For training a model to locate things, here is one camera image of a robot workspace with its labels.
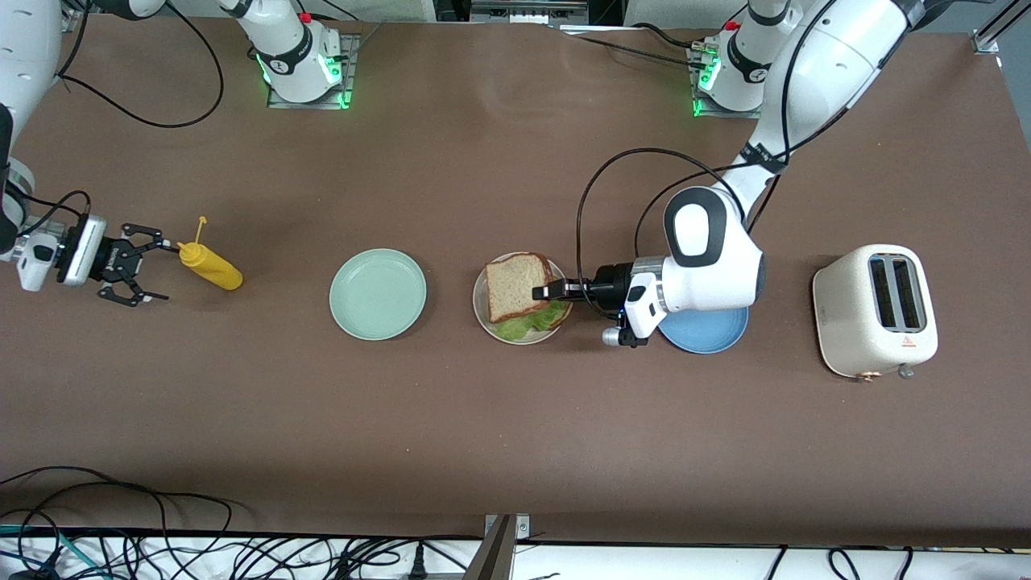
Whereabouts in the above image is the brown bread slice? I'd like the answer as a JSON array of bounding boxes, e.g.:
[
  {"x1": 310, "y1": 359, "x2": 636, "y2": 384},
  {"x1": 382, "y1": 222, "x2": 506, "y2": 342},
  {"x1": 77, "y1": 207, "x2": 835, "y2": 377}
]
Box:
[{"x1": 485, "y1": 252, "x2": 565, "y2": 324}]

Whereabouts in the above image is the green lettuce leaf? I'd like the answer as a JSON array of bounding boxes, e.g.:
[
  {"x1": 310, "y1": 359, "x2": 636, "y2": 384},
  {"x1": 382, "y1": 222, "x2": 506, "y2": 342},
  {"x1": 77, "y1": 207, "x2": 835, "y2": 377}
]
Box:
[{"x1": 492, "y1": 301, "x2": 569, "y2": 342}]

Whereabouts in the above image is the yellow mustard squeeze bottle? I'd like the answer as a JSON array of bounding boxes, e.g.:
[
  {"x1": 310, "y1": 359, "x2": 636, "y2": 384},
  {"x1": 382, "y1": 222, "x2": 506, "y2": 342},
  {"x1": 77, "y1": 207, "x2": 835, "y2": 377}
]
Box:
[{"x1": 177, "y1": 216, "x2": 245, "y2": 292}]

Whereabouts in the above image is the beige plate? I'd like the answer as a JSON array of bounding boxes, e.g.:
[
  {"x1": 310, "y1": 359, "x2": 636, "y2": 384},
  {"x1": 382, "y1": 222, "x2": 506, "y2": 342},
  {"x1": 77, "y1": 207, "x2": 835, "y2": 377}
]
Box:
[{"x1": 472, "y1": 251, "x2": 574, "y2": 346}]

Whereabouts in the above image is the blue plate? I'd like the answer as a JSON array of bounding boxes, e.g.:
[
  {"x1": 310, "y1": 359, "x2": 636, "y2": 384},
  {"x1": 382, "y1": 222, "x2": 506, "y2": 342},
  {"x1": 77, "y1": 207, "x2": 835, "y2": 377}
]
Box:
[{"x1": 659, "y1": 301, "x2": 750, "y2": 355}]

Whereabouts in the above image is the green plate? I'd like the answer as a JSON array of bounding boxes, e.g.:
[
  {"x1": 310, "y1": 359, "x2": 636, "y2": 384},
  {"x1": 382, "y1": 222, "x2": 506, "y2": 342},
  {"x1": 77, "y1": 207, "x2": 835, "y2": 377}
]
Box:
[{"x1": 329, "y1": 248, "x2": 429, "y2": 342}]

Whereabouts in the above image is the white two-slot toaster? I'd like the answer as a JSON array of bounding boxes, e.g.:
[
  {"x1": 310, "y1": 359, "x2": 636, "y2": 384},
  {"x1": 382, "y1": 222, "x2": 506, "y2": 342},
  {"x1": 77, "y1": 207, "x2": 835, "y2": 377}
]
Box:
[{"x1": 812, "y1": 244, "x2": 940, "y2": 382}]

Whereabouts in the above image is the black equipment box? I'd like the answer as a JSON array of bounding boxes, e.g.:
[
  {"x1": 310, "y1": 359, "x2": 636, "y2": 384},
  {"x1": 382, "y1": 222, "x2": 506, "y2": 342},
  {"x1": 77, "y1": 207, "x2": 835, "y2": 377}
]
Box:
[{"x1": 433, "y1": 0, "x2": 593, "y2": 25}]

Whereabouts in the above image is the aluminium profile bar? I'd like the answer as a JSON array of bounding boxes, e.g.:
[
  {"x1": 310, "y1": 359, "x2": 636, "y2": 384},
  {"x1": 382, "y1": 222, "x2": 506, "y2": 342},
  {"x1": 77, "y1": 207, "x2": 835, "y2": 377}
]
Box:
[{"x1": 971, "y1": 0, "x2": 1031, "y2": 55}]

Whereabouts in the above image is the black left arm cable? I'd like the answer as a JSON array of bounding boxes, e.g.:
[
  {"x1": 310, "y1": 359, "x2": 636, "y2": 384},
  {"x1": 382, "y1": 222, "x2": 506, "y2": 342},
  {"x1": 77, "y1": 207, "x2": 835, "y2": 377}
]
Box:
[{"x1": 576, "y1": 147, "x2": 787, "y2": 320}]

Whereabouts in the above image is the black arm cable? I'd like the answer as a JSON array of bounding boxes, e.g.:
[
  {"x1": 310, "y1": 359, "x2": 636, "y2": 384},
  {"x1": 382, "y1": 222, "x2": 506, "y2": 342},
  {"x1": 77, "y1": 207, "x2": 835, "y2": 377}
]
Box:
[
  {"x1": 16, "y1": 0, "x2": 226, "y2": 242},
  {"x1": 576, "y1": 147, "x2": 787, "y2": 320}
]

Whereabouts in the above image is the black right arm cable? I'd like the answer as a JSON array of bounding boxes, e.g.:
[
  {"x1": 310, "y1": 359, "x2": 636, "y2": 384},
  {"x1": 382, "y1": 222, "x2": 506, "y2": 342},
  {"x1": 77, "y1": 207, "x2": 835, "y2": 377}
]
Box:
[{"x1": 16, "y1": 0, "x2": 226, "y2": 242}]

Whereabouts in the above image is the long black looped cable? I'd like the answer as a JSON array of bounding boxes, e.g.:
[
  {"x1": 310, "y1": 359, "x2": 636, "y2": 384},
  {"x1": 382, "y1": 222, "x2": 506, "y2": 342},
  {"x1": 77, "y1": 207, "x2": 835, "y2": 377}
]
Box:
[{"x1": 0, "y1": 466, "x2": 236, "y2": 580}]

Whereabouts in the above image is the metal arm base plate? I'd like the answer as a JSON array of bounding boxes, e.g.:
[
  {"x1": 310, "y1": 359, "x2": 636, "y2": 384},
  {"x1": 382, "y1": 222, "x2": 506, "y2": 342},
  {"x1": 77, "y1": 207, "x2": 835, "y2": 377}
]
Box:
[
  {"x1": 266, "y1": 32, "x2": 361, "y2": 111},
  {"x1": 689, "y1": 44, "x2": 779, "y2": 121}
]

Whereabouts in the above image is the thin black cable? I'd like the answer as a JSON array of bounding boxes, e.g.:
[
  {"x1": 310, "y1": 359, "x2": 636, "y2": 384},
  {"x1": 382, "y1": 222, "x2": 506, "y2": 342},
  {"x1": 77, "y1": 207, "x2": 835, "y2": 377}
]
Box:
[{"x1": 556, "y1": 23, "x2": 714, "y2": 73}]

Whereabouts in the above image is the teal cable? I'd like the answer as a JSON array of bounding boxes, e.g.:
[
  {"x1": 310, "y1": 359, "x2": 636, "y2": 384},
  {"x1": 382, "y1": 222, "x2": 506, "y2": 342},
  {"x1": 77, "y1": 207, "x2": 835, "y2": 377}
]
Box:
[{"x1": 0, "y1": 524, "x2": 106, "y2": 580}]

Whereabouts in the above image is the metal table clamp bracket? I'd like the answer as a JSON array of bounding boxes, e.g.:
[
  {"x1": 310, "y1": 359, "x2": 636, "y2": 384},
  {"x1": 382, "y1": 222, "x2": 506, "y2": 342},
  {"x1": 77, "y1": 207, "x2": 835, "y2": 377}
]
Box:
[{"x1": 463, "y1": 513, "x2": 532, "y2": 580}]

